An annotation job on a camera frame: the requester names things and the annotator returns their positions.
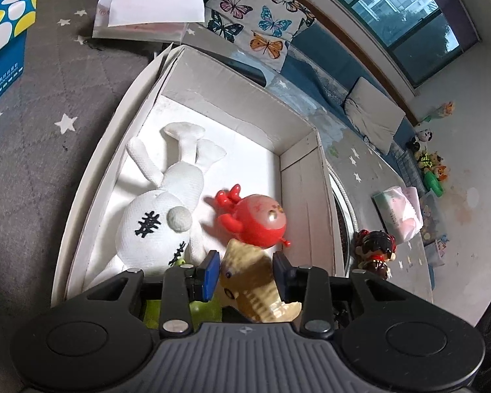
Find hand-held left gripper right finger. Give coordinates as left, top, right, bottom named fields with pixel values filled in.
left=273, top=252, right=428, bottom=336

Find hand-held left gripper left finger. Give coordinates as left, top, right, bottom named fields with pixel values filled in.
left=71, top=250, right=221, bottom=338

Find tan fish toy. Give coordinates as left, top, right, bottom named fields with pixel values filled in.
left=217, top=238, right=302, bottom=324

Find green round plastic toy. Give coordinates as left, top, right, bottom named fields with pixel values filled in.
left=143, top=254, right=224, bottom=330

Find red round plastic toy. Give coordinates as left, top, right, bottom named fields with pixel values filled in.
left=207, top=184, right=292, bottom=251

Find white plush rabbit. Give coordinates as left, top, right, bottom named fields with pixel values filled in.
left=115, top=122, right=227, bottom=275

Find grey cardboard box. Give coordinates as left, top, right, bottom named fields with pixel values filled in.
left=51, top=43, right=338, bottom=310

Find built-in induction cooker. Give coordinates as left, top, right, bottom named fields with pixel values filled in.
left=326, top=163, right=359, bottom=277

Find dark-haired doll figure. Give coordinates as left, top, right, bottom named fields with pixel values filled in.
left=354, top=229, right=397, bottom=281

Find small clear box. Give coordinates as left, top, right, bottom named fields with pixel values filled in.
left=427, top=235, right=451, bottom=268

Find clear box with cartoon print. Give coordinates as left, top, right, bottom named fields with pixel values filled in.
left=419, top=192, right=449, bottom=246

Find soft tissue pack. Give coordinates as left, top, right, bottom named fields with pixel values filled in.
left=372, top=185, right=425, bottom=243

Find green inflatable toy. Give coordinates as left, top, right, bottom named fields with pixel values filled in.
left=425, top=170, right=445, bottom=197

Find clear storage drawers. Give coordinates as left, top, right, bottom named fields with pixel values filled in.
left=393, top=147, right=427, bottom=192

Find plush toy with yellow vest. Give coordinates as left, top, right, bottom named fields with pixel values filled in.
left=417, top=151, right=443, bottom=171

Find grey pillow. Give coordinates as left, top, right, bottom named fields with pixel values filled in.
left=344, top=77, right=407, bottom=154

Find blue bench sofa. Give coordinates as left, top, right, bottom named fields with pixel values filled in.
left=164, top=0, right=434, bottom=197

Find grey star-print tablecloth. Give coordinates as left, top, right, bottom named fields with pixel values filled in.
left=0, top=0, right=436, bottom=377

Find flower bouquet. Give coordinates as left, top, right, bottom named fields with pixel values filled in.
left=423, top=102, right=456, bottom=122

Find pink and white packet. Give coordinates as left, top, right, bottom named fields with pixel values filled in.
left=93, top=0, right=189, bottom=44

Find butterfly print pillow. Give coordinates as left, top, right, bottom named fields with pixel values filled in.
left=205, top=0, right=317, bottom=72

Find green-framed window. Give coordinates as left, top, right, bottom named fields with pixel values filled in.
left=303, top=0, right=483, bottom=87

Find blue box with dots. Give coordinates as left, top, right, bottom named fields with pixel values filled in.
left=0, top=0, right=37, bottom=116

